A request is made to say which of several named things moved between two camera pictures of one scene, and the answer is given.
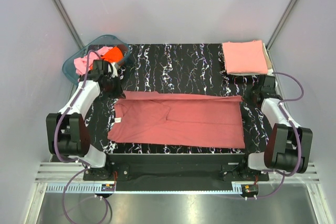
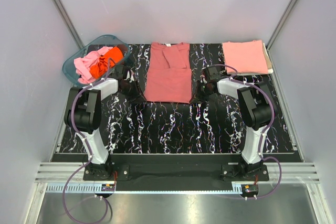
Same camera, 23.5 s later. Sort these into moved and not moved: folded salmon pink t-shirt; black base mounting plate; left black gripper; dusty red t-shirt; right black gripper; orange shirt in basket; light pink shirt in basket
Moved: dusty red t-shirt; right black gripper; left black gripper
Not moved: orange shirt in basket; light pink shirt in basket; black base mounting plate; folded salmon pink t-shirt
